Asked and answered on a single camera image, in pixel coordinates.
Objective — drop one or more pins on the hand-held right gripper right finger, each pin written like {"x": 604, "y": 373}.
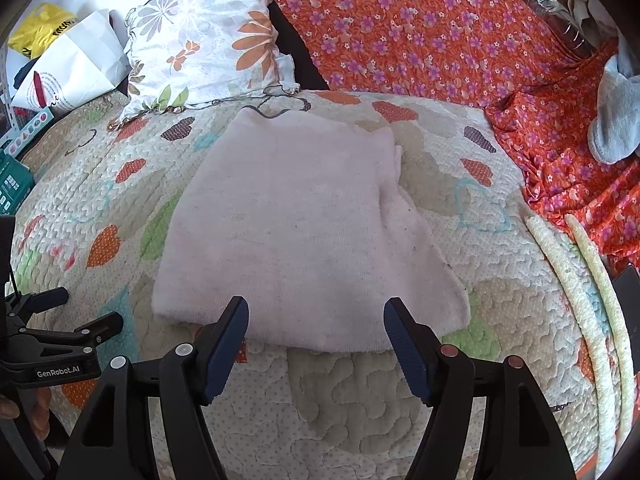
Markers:
{"x": 407, "y": 355}

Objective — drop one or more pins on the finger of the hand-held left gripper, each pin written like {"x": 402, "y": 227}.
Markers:
{"x": 40, "y": 301}
{"x": 85, "y": 332}

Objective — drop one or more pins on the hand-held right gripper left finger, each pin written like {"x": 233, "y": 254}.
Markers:
{"x": 222, "y": 360}

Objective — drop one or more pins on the white floral zip sweater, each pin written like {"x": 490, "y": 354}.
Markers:
{"x": 300, "y": 220}

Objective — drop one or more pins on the person's left hand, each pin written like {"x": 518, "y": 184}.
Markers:
{"x": 40, "y": 412}

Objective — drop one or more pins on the quilted heart-pattern bedspread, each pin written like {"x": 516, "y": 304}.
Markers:
{"x": 350, "y": 410}

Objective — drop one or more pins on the green printed box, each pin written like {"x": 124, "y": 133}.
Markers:
{"x": 12, "y": 185}

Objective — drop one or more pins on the colourful shapes strip box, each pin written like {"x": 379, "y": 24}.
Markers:
{"x": 25, "y": 130}

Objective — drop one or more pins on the dark cloth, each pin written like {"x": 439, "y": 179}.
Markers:
{"x": 24, "y": 74}

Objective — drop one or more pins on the white paper bag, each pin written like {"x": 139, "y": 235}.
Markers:
{"x": 80, "y": 65}

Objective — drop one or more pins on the yellow plastic bag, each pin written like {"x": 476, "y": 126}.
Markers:
{"x": 40, "y": 25}

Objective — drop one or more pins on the white floral pillow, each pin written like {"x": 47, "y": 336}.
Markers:
{"x": 200, "y": 35}

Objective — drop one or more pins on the orange floral blanket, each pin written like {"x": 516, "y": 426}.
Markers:
{"x": 425, "y": 35}

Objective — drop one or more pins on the grey fleece cloth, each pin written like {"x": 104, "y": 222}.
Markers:
{"x": 615, "y": 110}

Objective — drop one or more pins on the silver foil wrap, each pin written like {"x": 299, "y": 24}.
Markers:
{"x": 545, "y": 2}

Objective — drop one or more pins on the cream crumpled cloth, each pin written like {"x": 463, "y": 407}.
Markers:
{"x": 592, "y": 5}

